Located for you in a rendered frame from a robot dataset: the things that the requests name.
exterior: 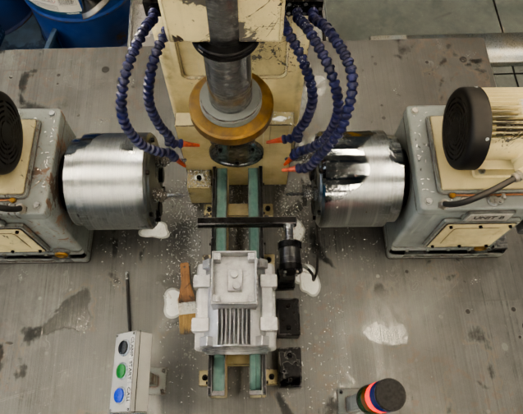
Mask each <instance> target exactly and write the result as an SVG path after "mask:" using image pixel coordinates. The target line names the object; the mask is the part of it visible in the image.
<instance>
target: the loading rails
mask: <svg viewBox="0 0 523 414"><path fill-rule="evenodd" d="M263 186H264V183H263V166H259V167H258V168H248V204H229V181H228V173H227V168H216V167H213V183H211V187H212V204H207V205H204V216H207V215H208V216H209V217H264V216H265V215H268V216H269V217H273V204H263ZM228 240H229V228H211V243H209V245H210V246H211V253H210V255H203V258H202V264H203V260H207V259H212V251H228ZM264 245H265V242H264V228H249V251H256V258H258V259H259V258H263V259H266V260H268V264H272V265H273V266H274V268H275V254H264ZM228 366H249V367H250V398H261V396H262V398H266V395H267V385H278V370H277V369H266V354H249V355H220V354H215V355H209V356H208V370H200V371H199V386H200V387H204V386H208V391H207V395H208V396H209V397H211V398H227V367H228ZM261 369H262V376H261Z"/></svg>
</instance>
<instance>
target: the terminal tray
mask: <svg viewBox="0 0 523 414"><path fill-rule="evenodd" d="M216 254H218V255H219V257H218V258H216V257H215V255H216ZM250 254H252V255H253V257H251V258H250ZM211 265H212V269H211V297H210V304H211V306H212V308H213V310H217V309H218V308H219V310H221V309H222V308H223V309H226V308H227V309H230V307H231V309H234V307H235V309H238V307H239V309H242V307H243V309H246V308H247V309H250V308H251V310H256V307H258V258H256V251H212V264H211ZM215 297H218V299H217V300H216V301H215V300H214V298H215ZM250 297H253V300H250Z"/></svg>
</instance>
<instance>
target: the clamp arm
mask: <svg viewBox="0 0 523 414"><path fill-rule="evenodd" d="M196 224H197V227H198V228H284V227H285V226H286V228H287V225H288V224H290V225H289V227H290V228H291V225H292V227H296V224H297V217H296V216H282V217H269V216H268V215H265V216H264V217H209V216H208V215H207V216H204V217H203V218H197V221H196Z"/></svg>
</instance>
